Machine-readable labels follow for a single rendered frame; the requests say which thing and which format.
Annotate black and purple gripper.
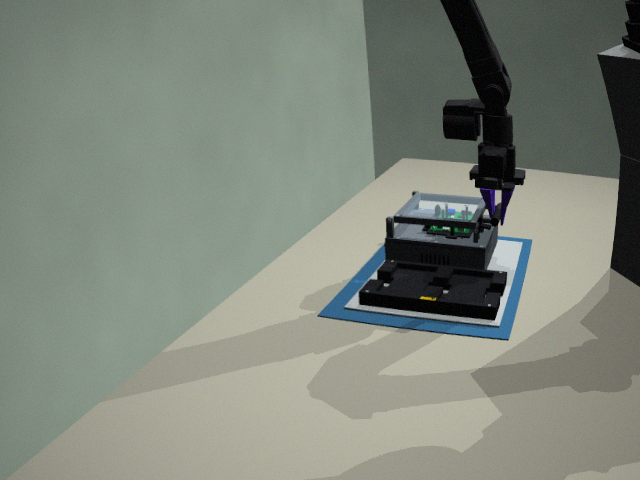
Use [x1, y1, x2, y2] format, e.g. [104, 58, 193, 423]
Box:
[469, 140, 525, 226]

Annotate green circuit board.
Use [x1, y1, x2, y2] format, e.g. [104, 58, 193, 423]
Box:
[429, 226, 470, 234]

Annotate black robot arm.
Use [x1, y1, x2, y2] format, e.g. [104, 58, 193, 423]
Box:
[440, 0, 640, 190]

